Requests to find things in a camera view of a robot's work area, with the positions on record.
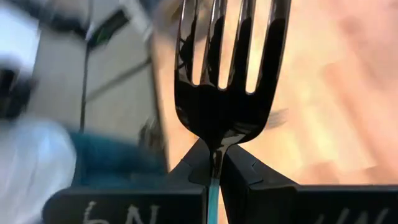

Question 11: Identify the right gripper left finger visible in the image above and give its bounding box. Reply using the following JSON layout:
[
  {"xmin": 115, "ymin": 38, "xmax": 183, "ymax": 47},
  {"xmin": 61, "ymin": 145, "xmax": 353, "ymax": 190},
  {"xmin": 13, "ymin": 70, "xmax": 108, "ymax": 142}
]
[{"xmin": 42, "ymin": 139, "xmax": 213, "ymax": 224}]

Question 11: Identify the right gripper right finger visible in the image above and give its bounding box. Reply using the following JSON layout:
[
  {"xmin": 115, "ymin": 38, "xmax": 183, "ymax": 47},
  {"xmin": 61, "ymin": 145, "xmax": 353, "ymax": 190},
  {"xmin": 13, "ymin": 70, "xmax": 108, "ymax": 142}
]
[{"xmin": 220, "ymin": 144, "xmax": 398, "ymax": 224}]

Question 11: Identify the white plastic bin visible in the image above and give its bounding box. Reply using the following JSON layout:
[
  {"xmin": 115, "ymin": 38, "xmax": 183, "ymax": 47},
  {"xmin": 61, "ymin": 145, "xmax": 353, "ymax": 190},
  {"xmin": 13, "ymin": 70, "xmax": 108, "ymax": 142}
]
[{"xmin": 0, "ymin": 116, "xmax": 78, "ymax": 224}]

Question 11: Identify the white paper box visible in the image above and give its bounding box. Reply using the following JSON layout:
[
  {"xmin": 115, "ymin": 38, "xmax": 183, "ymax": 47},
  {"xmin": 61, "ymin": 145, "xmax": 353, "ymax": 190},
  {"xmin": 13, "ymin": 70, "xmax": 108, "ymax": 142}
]
[{"xmin": 0, "ymin": 6, "xmax": 43, "ymax": 74}]

